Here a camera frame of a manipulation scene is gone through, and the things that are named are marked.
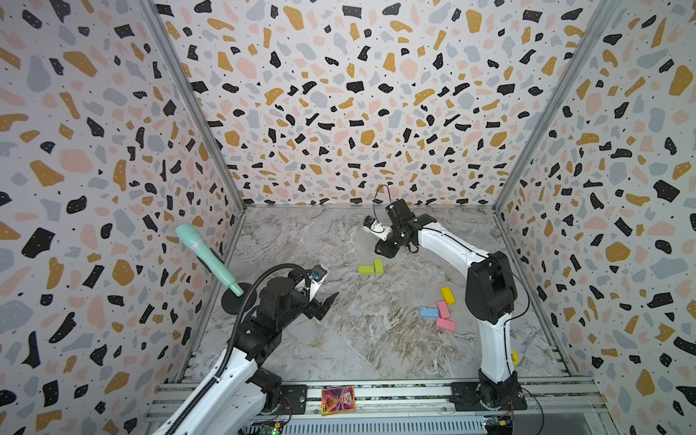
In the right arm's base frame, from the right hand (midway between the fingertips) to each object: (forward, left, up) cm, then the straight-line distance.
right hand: (384, 245), depth 96 cm
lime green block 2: (-3, +2, -9) cm, 10 cm away
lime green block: (-4, +7, -9) cm, 12 cm away
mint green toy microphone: (-17, +49, +25) cm, 58 cm away
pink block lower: (-23, -20, -11) cm, 33 cm away
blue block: (-20, -15, -10) cm, 27 cm away
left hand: (-20, +17, +9) cm, 28 cm away
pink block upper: (-19, -20, -10) cm, 29 cm away
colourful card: (-46, +13, -9) cm, 49 cm away
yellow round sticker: (-33, -39, -12) cm, 53 cm away
